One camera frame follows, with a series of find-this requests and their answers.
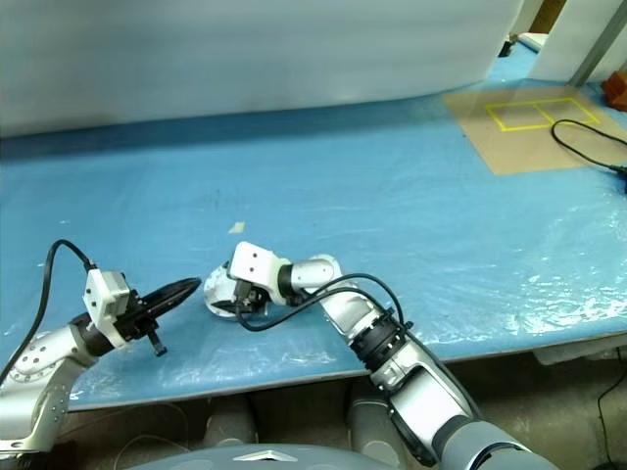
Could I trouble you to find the aluminium post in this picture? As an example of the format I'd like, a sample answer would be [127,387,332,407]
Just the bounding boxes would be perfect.
[570,0,627,88]

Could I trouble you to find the blue plastic table cover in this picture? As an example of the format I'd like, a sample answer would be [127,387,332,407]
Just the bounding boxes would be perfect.
[0,38,627,412]

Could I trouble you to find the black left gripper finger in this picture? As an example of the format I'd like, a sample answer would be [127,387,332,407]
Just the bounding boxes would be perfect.
[146,327,169,356]

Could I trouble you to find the brown cardboard sheet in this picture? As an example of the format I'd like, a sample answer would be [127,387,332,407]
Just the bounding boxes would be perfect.
[442,86,613,176]

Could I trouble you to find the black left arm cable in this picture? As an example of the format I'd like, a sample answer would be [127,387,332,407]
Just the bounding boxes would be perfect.
[0,239,99,388]

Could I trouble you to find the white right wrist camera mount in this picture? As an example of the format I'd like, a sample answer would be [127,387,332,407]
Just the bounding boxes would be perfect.
[229,241,290,301]

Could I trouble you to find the red-brown object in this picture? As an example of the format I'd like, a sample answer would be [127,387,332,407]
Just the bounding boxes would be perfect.
[601,70,627,112]

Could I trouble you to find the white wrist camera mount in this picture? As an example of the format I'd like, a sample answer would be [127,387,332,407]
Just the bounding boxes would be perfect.
[229,241,290,301]
[81,268,133,349]

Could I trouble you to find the silver motor stator copper windings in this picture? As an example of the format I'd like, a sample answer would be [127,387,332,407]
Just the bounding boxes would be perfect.
[203,261,268,319]

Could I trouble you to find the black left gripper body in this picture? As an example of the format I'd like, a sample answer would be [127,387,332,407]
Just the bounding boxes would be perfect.
[115,288,161,344]

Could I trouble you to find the black cable on table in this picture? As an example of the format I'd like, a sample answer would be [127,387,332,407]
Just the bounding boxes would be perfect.
[551,118,627,197]

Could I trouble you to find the grey robot torso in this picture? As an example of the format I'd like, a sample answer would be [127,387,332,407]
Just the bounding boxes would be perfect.
[161,443,393,470]

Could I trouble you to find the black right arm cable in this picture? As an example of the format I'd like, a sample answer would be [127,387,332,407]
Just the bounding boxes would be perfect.
[234,272,415,335]

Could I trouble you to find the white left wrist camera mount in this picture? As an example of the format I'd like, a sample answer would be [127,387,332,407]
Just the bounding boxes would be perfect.
[81,268,133,349]

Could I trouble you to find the black round rotor cap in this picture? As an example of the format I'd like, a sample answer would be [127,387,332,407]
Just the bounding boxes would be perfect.
[138,277,203,320]

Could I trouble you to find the white foam backdrop sheet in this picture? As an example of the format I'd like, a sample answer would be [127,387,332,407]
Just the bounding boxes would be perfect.
[0,0,525,141]

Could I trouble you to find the white upright panel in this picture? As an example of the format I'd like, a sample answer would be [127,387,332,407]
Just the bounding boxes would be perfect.
[528,0,618,87]

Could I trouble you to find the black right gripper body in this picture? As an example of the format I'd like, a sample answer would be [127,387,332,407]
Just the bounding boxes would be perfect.
[229,278,270,314]

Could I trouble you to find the grey rounded shape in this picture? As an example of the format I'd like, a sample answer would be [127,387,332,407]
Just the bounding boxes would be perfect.
[205,399,259,449]
[345,389,398,456]

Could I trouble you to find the white foam piece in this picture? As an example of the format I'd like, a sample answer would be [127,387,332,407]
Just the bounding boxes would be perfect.
[516,31,550,50]

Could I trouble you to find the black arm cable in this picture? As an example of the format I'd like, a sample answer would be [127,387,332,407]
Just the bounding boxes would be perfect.
[234,272,415,335]
[0,239,99,388]

